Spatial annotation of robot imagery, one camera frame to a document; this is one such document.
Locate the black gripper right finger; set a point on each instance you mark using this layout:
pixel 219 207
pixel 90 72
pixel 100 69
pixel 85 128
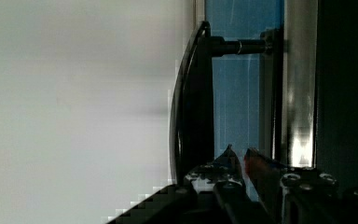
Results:
pixel 266 174

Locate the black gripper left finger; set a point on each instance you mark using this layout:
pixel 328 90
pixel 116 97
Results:
pixel 225 170

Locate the black and silver toaster oven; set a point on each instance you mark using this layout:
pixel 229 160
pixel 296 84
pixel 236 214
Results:
pixel 336 91

